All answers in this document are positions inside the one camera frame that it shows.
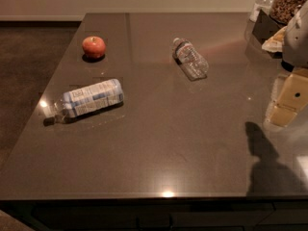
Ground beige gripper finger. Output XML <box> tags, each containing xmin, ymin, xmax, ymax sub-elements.
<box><xmin>269</xmin><ymin>68</ymin><xmax>308</xmax><ymax>127</ymax></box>

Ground blue label plastic bottle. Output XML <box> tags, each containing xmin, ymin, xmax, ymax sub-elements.
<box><xmin>40</xmin><ymin>79</ymin><xmax>124</xmax><ymax>125</ymax></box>

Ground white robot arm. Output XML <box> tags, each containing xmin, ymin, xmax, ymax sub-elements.
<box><xmin>267</xmin><ymin>2</ymin><xmax>308</xmax><ymax>127</ymax></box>

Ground clear bottle in background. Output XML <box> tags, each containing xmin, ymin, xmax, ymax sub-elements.
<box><xmin>249</xmin><ymin>0</ymin><xmax>273</xmax><ymax>22</ymax></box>

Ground clear plastic water bottle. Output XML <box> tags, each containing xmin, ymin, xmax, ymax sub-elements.
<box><xmin>172</xmin><ymin>38</ymin><xmax>209</xmax><ymax>81</ymax></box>

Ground pale snack packet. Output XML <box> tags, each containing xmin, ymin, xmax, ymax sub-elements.
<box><xmin>262</xmin><ymin>27</ymin><xmax>287</xmax><ymax>53</ymax></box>

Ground black holder box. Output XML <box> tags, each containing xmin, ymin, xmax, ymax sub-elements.
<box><xmin>252</xmin><ymin>10</ymin><xmax>283</xmax><ymax>44</ymax></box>

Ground glass jar of granola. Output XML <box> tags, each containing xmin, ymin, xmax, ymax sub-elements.
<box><xmin>269</xmin><ymin>0</ymin><xmax>307</xmax><ymax>24</ymax></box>

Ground red apple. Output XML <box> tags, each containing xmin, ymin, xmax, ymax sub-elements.
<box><xmin>82</xmin><ymin>36</ymin><xmax>106</xmax><ymax>59</ymax></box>

